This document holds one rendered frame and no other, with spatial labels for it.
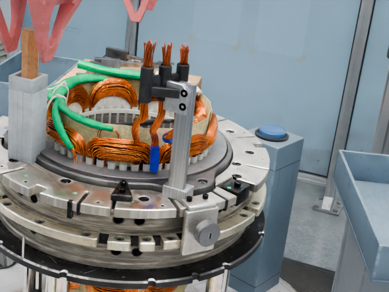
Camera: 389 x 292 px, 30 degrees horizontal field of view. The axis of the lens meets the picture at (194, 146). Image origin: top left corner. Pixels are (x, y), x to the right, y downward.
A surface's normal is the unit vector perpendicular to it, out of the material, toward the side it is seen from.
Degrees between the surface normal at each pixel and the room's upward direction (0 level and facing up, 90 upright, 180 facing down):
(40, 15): 114
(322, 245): 0
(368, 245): 90
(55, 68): 90
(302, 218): 0
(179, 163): 90
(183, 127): 90
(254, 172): 0
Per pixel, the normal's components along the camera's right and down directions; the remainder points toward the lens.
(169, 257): 0.40, 0.39
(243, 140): 0.11, -0.92
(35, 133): 0.93, 0.22
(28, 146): -0.35, 0.32
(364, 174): -0.02, 0.38
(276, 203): 0.76, 0.33
